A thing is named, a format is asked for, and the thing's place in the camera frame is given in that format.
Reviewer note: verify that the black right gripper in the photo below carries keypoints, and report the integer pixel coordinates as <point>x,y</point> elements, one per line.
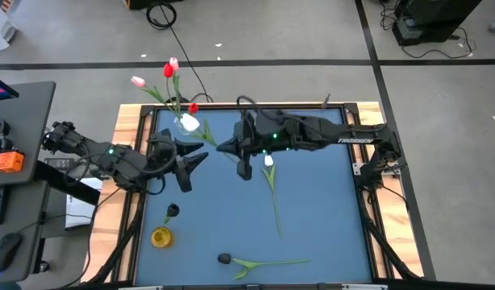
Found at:
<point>257,137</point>

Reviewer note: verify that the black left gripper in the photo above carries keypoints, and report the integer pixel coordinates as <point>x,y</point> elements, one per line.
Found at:
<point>163,155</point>

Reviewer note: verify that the white artificial tulip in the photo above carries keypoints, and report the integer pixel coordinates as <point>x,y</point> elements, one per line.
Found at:
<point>268,160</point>
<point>189,122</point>

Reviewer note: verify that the red artificial tulip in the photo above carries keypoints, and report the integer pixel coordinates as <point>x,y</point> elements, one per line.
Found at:
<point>168,71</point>
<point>193,108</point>

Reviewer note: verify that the pink artificial tulip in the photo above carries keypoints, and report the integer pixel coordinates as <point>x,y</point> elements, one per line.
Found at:
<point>138,81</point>
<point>174,63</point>

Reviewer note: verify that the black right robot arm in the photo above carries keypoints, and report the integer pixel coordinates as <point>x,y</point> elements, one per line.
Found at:
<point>332,135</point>

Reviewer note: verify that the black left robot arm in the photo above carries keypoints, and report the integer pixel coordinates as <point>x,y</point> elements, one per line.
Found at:
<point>118,161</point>

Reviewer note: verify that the clear glass vase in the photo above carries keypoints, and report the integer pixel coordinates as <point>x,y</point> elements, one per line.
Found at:
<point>179,128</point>

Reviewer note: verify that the blue table mat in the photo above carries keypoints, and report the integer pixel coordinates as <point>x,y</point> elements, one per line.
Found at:
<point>312,221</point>

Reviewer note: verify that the grey desk panel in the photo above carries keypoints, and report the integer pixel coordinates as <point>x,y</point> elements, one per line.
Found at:
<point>26,217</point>
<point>30,121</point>

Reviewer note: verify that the black equipment base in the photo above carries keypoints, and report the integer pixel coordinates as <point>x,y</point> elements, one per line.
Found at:
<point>138,3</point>

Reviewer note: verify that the orange box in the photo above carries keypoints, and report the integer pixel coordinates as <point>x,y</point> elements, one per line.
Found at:
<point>9,162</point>

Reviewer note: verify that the black headphones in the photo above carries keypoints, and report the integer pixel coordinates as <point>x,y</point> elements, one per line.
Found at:
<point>5,145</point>

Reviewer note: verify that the black computer mouse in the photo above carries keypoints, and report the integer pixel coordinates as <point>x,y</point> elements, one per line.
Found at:
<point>5,251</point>

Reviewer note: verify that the black equipment cabinet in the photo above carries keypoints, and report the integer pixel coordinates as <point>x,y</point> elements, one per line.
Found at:
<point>433,16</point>

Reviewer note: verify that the black aluminium table frame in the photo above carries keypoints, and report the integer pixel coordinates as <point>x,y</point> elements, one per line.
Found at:
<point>304,106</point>

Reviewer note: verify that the silver arm base bracket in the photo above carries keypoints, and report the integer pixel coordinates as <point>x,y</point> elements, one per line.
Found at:
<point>357,169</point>

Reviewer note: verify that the silver frame bracket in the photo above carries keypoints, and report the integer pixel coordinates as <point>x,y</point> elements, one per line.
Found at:
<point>364,287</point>
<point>140,287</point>

